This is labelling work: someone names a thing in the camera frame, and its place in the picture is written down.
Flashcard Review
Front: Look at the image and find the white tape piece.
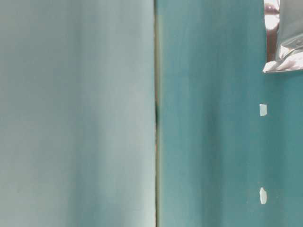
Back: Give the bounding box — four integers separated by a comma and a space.
259, 104, 267, 116
259, 187, 267, 205

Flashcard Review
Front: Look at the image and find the upper white tape piece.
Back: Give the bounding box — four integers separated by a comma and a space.
259, 104, 267, 116

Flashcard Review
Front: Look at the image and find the lower white tape piece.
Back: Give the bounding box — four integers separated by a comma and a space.
259, 187, 267, 205

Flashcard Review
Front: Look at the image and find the silver zip bag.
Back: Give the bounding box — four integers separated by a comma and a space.
263, 0, 303, 73

